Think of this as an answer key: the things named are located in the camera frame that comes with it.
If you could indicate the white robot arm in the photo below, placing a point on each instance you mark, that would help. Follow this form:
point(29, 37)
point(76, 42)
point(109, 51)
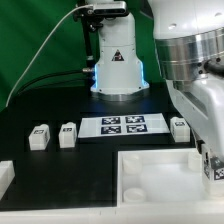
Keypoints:
point(189, 41)

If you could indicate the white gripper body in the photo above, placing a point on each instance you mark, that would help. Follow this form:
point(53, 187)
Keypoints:
point(201, 103)

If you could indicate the black camera stand pole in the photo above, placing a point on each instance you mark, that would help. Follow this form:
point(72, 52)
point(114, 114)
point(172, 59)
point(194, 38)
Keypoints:
point(89, 55)

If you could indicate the white tag sheet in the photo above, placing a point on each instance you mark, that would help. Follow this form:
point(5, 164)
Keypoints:
point(123, 125)

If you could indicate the white left obstacle block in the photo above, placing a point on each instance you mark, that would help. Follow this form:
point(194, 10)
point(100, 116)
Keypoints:
point(7, 174)

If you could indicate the white square tabletop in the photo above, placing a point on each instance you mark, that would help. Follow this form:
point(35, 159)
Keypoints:
point(159, 176)

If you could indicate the black camera on stand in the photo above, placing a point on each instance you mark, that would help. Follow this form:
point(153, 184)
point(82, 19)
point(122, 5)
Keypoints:
point(103, 8)

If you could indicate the white front fence strip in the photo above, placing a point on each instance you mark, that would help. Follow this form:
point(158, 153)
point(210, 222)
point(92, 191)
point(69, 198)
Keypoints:
point(128, 215)

